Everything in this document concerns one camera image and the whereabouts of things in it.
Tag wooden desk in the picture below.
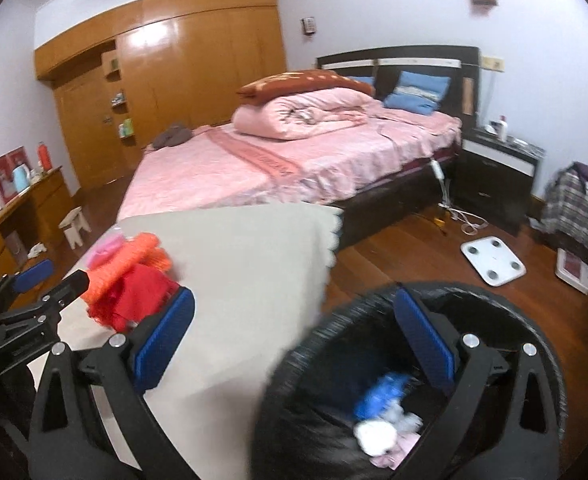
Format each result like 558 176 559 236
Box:
0 166 77 291

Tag pink paper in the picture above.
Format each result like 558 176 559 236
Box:
369 435 419 468

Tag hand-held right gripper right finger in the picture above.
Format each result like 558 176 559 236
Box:
391 290 562 480

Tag pink bedspread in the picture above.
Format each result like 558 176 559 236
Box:
116 110 462 221

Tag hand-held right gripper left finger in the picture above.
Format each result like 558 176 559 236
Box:
26 286 197 480

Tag white tray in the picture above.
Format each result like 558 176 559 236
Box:
556 249 588 295

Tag dark wooden bed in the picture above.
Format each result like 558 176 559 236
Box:
116 46 482 256

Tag clothes inside basket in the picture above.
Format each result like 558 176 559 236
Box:
356 375 405 421

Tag large blue pillow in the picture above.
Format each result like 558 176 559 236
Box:
385 71 452 115

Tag red-brown patterned pillow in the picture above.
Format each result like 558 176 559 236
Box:
236 70 377 106

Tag plaid garment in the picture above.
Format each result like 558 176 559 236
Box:
541 162 588 278

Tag white bathroom scale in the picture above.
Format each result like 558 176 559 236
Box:
461 235 527 288

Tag dark nightstand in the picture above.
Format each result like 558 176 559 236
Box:
454 127 545 236

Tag wooden wardrobe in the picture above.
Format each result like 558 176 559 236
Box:
34 0 289 191

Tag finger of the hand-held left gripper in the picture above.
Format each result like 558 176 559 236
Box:
0 270 91 326
0 259 55 311

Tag pink wrapper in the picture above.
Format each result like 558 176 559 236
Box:
85 234 125 268

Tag grey table board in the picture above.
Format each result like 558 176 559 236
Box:
29 202 345 480

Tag white cables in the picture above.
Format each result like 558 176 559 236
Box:
441 180 489 235

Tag pink folded quilt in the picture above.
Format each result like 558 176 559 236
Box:
232 87 385 141

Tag white stool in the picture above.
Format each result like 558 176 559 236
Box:
58 206 92 250

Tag orange mesh cloth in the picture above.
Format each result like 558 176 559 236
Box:
81 232 169 306

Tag red box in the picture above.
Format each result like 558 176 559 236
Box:
0 146 29 206

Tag white tissue wad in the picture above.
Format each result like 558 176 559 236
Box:
356 420 399 453

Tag trash bin with black bag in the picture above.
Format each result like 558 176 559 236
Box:
251 282 569 480

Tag grey garment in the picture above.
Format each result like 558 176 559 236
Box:
152 124 193 150

